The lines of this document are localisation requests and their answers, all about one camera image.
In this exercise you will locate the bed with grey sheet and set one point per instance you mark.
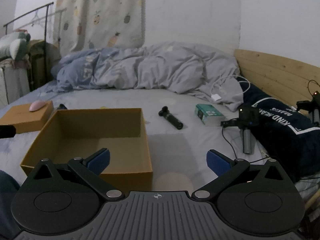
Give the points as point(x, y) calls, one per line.
point(175, 142)

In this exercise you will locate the black metal clothes rack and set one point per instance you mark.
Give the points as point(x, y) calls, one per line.
point(45, 30)

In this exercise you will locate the green tissue pack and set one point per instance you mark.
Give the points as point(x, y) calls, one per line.
point(208, 115)

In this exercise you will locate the navy printed pillow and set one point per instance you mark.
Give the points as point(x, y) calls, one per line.
point(280, 130)

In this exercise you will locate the wooden headboard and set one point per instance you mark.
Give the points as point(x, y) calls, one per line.
point(270, 70)

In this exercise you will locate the pink computer mouse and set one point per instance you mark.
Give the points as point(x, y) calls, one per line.
point(36, 105)

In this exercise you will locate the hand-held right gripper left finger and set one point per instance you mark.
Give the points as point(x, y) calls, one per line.
point(100, 160)

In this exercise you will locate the pineapple print curtain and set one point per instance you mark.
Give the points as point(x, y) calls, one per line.
point(100, 12)

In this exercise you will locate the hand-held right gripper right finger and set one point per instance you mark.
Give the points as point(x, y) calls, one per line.
point(217, 163)

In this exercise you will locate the green and white plush toy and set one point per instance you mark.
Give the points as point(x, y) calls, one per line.
point(15, 45)

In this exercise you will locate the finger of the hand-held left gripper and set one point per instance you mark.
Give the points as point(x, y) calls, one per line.
point(7, 131)

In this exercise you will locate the person's leg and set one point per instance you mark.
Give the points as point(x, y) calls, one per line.
point(7, 205)

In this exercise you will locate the brown wooden cabinet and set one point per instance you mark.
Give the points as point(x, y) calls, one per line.
point(38, 62)

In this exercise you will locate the white cloth cover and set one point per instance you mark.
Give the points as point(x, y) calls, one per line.
point(13, 82)

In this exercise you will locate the brown cardboard box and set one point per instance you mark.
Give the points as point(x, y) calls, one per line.
point(75, 126)
point(22, 120)

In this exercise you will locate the grey-blue duvet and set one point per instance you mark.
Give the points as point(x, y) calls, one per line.
point(150, 67)

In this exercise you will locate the blue handheld device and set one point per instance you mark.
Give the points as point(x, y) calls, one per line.
point(62, 106)

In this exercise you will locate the flat brown cardboard box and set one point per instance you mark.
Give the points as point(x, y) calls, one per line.
point(22, 120)

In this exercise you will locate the white clothes hanger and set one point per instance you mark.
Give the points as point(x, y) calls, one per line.
point(37, 20)

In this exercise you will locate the black device with red light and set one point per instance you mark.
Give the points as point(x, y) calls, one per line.
point(311, 105)

